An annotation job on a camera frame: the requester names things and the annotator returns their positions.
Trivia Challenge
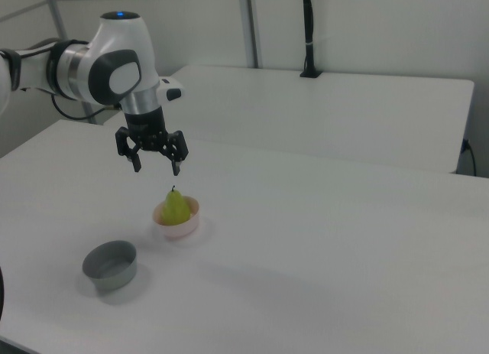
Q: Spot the black camera stand pole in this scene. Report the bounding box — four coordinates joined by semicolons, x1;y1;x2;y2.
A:
299;0;322;79

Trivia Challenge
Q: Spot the pink bowl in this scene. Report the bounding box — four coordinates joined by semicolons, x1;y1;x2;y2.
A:
151;196;202;240

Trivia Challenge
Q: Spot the black hanging cable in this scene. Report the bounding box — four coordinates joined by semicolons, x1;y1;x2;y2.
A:
0;265;6;324

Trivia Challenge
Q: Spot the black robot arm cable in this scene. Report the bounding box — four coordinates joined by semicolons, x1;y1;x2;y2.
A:
50;93;123;122

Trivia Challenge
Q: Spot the black power cable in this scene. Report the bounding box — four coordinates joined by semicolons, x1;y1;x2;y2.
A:
461;138;478;176

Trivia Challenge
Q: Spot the grey bowl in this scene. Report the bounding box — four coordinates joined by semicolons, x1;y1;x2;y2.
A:
81;240;138;292

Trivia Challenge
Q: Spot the green pear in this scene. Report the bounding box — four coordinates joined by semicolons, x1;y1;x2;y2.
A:
160;184;191;227

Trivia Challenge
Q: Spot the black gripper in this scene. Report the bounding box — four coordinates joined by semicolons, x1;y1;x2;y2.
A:
115;105;189;177

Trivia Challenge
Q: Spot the white side table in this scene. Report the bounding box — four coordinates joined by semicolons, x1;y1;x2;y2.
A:
102;64;476;175

